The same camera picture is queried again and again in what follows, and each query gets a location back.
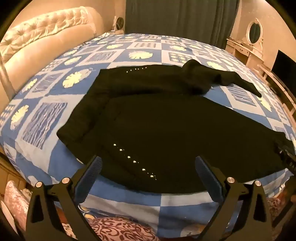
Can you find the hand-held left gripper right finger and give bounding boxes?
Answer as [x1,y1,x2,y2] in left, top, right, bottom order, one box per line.
[195,156,274,241]

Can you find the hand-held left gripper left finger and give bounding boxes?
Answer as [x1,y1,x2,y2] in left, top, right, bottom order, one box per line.
[25,156,103,241]

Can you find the black pants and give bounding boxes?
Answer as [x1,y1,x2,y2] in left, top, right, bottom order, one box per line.
[57,59,295,194]

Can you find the person's patterned trouser leg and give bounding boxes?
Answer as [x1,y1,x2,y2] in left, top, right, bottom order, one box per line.
[88,217,160,241]

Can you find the white television console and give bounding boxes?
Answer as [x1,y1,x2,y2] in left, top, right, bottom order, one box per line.
[257,64,296,116]

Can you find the pink floral cushion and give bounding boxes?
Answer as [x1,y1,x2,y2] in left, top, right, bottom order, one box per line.
[4,181,31,232]

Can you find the blue patterned bed sheet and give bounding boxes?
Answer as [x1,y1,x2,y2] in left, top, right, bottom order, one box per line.
[0,32,296,232]

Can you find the black television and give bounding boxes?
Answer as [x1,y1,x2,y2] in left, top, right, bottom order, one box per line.
[270,49,296,88]

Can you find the white vanity table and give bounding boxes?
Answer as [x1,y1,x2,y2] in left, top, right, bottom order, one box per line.
[225,37,265,70]

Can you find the oval vanity mirror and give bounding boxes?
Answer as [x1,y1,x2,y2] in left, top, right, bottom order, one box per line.
[246,18,264,47]

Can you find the cream tufted headboard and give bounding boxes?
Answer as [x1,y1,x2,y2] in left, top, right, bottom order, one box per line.
[0,6,103,98]

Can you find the dark green curtain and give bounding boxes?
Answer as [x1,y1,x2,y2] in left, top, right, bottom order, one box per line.
[125,0,241,48]

